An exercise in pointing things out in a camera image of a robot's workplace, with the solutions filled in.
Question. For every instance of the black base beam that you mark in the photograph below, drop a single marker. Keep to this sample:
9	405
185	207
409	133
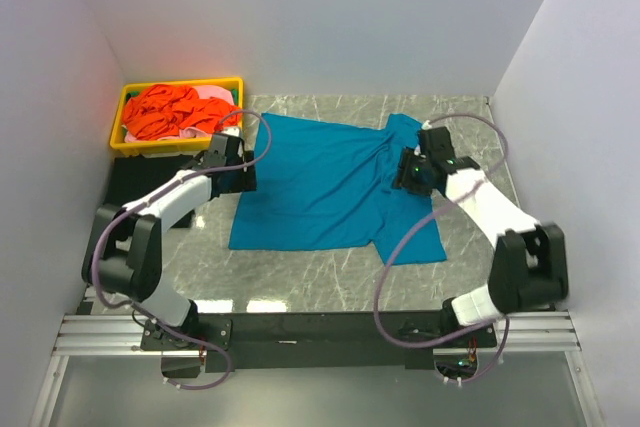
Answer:
307	340

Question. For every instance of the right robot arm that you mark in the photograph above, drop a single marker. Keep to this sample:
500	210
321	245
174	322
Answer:
529	266

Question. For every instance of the teal t shirt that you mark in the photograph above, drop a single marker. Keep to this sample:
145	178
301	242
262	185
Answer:
324	186

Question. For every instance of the yellow plastic bin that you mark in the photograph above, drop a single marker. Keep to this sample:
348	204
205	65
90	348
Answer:
170	117

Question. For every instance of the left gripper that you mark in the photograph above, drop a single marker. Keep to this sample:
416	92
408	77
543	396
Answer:
247	180

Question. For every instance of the orange t shirt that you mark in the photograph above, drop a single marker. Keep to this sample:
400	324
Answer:
175	109

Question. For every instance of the black folded t shirt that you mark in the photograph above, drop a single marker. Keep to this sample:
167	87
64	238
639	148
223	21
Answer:
133	179

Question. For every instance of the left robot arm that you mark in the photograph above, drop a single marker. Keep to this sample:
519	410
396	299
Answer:
124	253

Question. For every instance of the green garment in bin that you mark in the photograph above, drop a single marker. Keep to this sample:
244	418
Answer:
218	92

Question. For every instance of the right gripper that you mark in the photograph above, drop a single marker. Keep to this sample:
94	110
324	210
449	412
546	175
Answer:
403	177

